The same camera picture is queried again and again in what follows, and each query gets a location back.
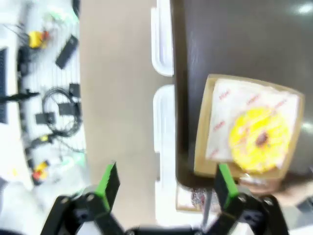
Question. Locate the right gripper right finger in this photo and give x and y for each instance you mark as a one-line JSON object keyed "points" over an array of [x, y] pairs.
{"points": [[244, 215]]}

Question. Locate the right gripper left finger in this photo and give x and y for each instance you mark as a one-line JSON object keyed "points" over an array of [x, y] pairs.
{"points": [[97, 215]]}

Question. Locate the cardboard box of yellow donut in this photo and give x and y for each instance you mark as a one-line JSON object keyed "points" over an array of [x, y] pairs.
{"points": [[203, 147]]}

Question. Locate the yellow glazed donut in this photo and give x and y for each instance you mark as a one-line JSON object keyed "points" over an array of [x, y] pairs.
{"points": [[244, 127]]}

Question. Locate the printed paper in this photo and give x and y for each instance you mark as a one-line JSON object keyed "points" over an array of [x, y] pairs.
{"points": [[184, 198], [225, 102]]}

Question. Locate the dark brown serving tray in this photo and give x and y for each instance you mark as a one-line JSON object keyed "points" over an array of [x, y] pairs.
{"points": [[232, 36]]}

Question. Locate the purple berry glazed donut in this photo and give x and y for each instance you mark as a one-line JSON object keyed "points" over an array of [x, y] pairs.
{"points": [[198, 198]]}

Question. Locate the printed paper under purple donut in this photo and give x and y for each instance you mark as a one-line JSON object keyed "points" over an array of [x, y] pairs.
{"points": [[184, 198]]}

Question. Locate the cardboard box of purple donut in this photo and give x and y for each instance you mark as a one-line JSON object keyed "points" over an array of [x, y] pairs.
{"points": [[182, 207]]}

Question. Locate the person's left hand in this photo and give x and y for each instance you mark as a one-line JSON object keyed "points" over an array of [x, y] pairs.
{"points": [[291, 195]]}

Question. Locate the yellow emergency stop box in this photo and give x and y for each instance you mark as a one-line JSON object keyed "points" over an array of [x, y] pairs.
{"points": [[40, 167], [35, 39]]}

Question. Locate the small black adapter box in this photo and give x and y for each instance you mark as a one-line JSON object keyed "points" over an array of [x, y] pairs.
{"points": [[65, 109], [74, 90], [45, 118]]}

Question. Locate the white display tray base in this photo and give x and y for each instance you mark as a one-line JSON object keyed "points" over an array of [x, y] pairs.
{"points": [[163, 122], [161, 49]]}

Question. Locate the black keyboard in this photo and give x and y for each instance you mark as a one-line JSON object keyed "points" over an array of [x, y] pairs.
{"points": [[2, 85]]}

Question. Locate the long black rectangular device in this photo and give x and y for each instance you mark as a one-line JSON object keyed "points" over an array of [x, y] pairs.
{"points": [[67, 51]]}

